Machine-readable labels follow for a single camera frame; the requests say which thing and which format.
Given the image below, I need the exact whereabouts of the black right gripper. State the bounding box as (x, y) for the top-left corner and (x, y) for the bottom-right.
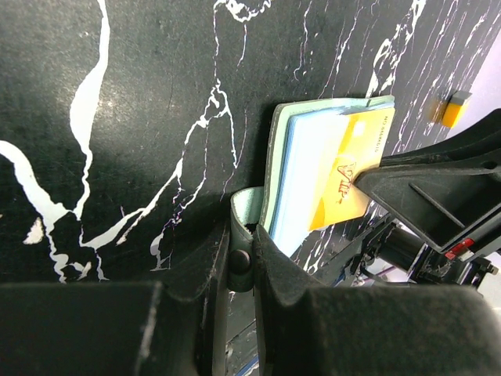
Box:
(344, 110), (500, 284)

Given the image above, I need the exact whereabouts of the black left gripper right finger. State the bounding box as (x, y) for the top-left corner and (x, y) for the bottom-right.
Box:
(253, 226), (500, 375)

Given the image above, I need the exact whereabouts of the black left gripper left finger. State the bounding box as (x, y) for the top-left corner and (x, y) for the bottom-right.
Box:
(1, 221), (230, 375)

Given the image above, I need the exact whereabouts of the orange VIP credit card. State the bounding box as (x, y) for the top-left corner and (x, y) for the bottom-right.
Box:
(309, 107), (395, 231)

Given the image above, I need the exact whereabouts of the mint green card holder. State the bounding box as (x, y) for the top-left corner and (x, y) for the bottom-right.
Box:
(229, 95), (396, 294)

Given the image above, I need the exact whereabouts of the yellow grey small block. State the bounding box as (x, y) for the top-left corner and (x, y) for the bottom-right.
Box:
(429, 90), (472, 128)

